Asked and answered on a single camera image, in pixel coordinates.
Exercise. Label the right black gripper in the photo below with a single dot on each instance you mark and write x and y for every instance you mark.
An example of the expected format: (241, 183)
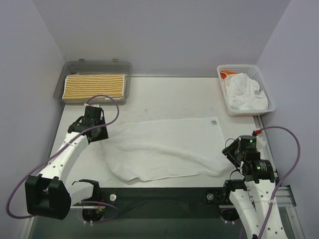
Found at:
(230, 153)

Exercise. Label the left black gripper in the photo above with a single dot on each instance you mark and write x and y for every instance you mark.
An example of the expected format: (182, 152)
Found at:
(98, 132)

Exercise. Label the yellow white striped towel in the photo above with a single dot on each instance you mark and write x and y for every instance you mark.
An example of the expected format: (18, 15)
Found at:
(84, 86)

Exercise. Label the plain white towel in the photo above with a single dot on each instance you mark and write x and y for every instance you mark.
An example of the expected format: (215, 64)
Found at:
(155, 150)

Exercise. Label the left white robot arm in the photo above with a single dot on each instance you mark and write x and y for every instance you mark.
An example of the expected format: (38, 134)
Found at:
(46, 193)

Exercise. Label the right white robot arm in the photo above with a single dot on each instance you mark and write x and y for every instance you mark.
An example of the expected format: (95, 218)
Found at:
(254, 197)

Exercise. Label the clear grey plastic container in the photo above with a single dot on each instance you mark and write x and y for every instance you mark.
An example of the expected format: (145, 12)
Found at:
(94, 67)

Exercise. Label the white towel in basket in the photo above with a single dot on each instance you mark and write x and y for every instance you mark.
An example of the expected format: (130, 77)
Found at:
(244, 93)

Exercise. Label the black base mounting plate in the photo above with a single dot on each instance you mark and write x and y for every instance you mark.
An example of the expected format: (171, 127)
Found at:
(132, 197)

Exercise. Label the orange cloth in basket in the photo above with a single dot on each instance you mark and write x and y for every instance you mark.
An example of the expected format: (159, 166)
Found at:
(224, 74)

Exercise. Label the white plastic basket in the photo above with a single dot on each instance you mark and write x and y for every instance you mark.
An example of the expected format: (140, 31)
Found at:
(254, 73)

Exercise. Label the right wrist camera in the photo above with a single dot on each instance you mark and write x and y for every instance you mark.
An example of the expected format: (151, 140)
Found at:
(252, 142)

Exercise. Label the aluminium frame rail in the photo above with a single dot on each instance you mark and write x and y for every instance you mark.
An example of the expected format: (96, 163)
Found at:
(284, 194)

